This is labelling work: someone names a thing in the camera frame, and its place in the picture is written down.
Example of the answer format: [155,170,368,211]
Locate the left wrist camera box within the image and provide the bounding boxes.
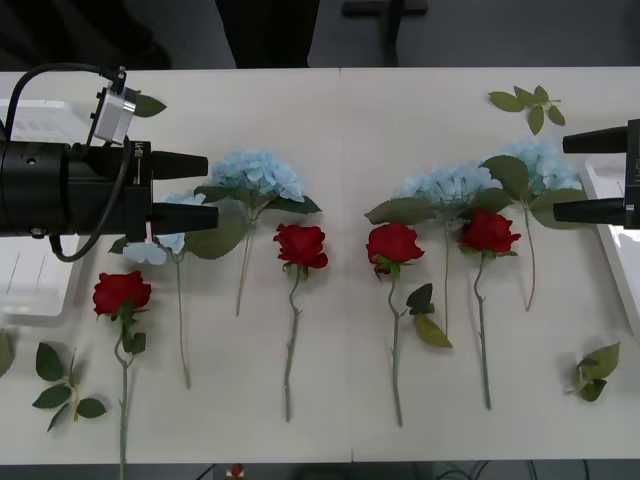
[91,86,140,145]

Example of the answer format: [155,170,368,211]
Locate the black bag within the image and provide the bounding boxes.
[0,0,167,72]

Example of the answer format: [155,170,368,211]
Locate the pale blue flower with stem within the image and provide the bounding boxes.
[108,191,247,391]
[193,146,324,318]
[364,161,514,339]
[479,135,597,313]

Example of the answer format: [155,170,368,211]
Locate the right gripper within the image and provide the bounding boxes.
[552,118,640,232]

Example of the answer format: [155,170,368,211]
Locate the red rose with green stem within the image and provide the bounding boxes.
[365,221,454,428]
[456,209,522,412]
[274,223,330,424]
[92,270,153,480]

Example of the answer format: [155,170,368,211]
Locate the loose green leaf twig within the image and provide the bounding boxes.
[488,84,567,137]
[31,340,108,433]
[564,341,622,403]
[131,93,168,119]

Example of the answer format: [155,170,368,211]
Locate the shallow white box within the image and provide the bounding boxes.
[0,98,89,327]
[579,155,640,347]

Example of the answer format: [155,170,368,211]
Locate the person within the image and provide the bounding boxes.
[214,0,322,69]

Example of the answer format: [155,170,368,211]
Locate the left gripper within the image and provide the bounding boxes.
[67,141,220,242]

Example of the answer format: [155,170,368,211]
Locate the loose green leaf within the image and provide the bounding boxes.
[0,329,14,379]

